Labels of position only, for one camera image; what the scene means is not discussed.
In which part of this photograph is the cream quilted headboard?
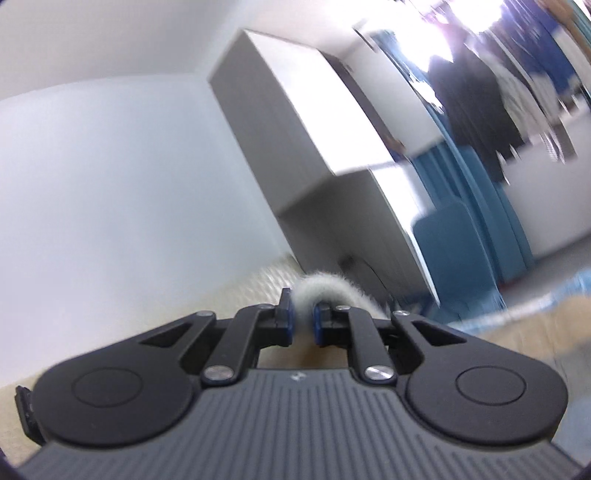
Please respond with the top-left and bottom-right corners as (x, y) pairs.
(195, 256), (304, 319)

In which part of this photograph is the grey white wardrobe cabinet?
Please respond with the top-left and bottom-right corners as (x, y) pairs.
(211, 30), (436, 297)

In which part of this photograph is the black hanging garment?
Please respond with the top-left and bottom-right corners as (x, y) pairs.
(428, 24), (524, 184)

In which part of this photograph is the cream blue striped fleece sweater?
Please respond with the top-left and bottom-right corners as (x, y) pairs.
(290, 272), (387, 344)

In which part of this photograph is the blue upholstered chair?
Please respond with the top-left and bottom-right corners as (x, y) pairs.
(413, 201), (506, 324)

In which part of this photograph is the patchwork pastel bed quilt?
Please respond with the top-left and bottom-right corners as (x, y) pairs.
(257, 270), (590, 372)

